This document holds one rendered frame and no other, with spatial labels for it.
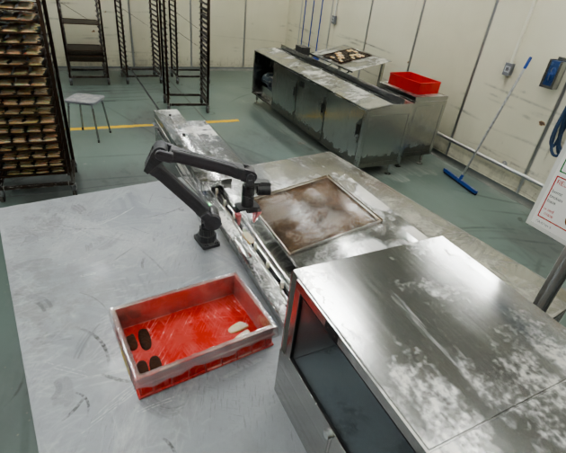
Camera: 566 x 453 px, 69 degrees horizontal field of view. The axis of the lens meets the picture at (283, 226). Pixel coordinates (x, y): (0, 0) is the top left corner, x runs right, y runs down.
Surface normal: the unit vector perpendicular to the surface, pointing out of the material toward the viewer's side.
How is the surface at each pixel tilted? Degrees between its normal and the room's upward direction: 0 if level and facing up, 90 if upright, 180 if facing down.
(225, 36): 90
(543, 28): 90
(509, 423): 0
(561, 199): 90
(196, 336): 0
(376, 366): 0
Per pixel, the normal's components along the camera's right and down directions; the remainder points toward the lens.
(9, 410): 0.10, -0.84
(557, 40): -0.89, 0.16
